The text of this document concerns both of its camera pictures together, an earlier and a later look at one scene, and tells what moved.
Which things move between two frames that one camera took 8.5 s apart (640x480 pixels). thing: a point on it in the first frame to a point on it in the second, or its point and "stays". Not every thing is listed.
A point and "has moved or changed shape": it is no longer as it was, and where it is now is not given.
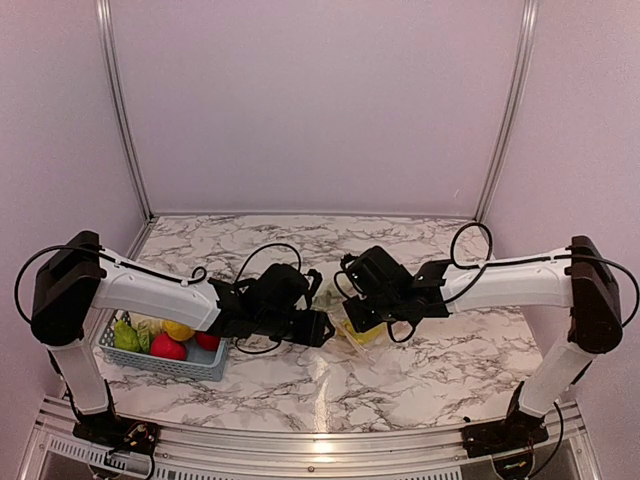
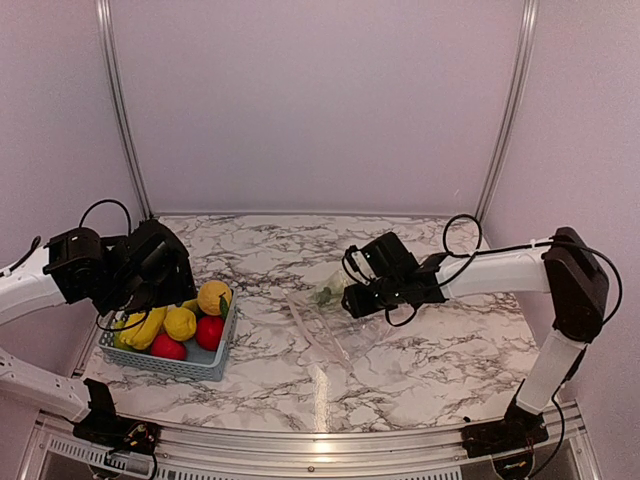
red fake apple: [161, 345] stays
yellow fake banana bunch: [346, 328] to [144, 334]
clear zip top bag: [329, 298] has moved or changed shape
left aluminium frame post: [105, 21] stays
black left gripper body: [308, 335] to [147, 296]
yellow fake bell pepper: [178, 331] stays
